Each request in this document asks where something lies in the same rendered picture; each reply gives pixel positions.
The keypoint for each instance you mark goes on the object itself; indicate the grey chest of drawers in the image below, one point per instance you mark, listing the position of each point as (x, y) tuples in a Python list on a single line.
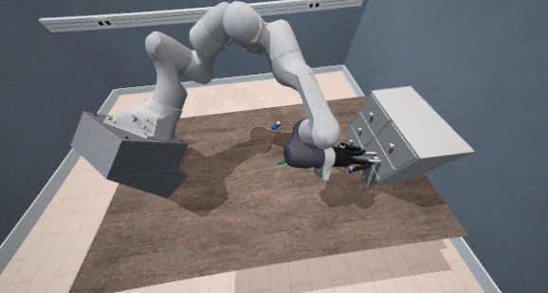
[(433, 141)]

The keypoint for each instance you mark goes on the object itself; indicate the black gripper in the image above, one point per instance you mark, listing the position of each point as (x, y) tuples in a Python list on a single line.
[(344, 158)]

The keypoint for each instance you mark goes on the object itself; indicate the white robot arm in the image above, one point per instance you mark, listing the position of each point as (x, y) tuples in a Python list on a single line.
[(312, 139)]

